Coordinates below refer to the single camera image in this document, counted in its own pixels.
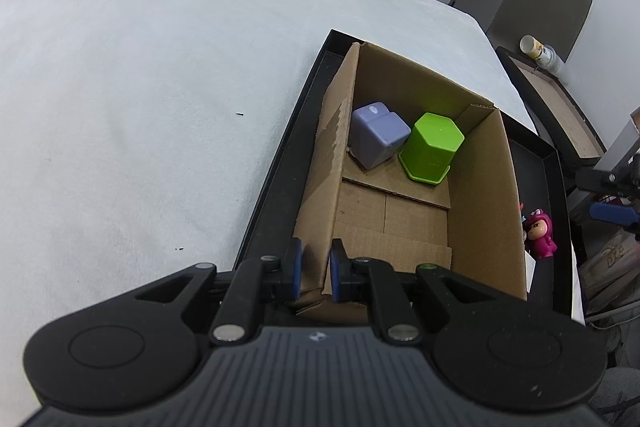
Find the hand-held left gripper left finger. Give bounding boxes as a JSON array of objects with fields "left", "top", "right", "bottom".
[{"left": 132, "top": 237, "right": 304, "bottom": 348}]

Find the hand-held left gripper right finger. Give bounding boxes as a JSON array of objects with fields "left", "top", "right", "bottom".
[{"left": 327, "top": 238, "right": 507, "bottom": 345}]

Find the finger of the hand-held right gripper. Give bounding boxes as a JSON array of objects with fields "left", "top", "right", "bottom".
[
  {"left": 574, "top": 152, "right": 640, "bottom": 199},
  {"left": 588, "top": 201, "right": 640, "bottom": 238}
]

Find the brown cardboard box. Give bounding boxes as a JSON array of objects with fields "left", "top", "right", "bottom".
[{"left": 292, "top": 41, "right": 529, "bottom": 325}]

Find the brown paper bag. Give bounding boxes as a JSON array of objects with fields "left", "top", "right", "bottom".
[{"left": 579, "top": 229, "right": 640, "bottom": 314}]

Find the black tray with cardboard liner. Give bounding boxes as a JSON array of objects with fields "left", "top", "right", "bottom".
[{"left": 495, "top": 46, "right": 607, "bottom": 169}]

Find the pink toy figure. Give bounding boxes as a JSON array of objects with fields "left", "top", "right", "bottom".
[{"left": 522, "top": 208, "right": 558, "bottom": 260}]

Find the black shallow tray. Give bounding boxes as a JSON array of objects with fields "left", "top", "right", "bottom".
[{"left": 232, "top": 28, "right": 574, "bottom": 323}]

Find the white and yellow bottle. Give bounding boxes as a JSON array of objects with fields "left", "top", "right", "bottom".
[{"left": 519, "top": 34, "right": 564, "bottom": 74}]

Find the lavender square plastic container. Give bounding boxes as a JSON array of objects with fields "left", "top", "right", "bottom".
[{"left": 348, "top": 102, "right": 412, "bottom": 170}]

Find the green hexagonal plastic cup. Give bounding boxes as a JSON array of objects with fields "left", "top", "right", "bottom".
[{"left": 398, "top": 112, "right": 465, "bottom": 186}]

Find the white cable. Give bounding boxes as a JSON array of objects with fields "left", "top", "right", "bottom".
[{"left": 584, "top": 304, "right": 632, "bottom": 333}]

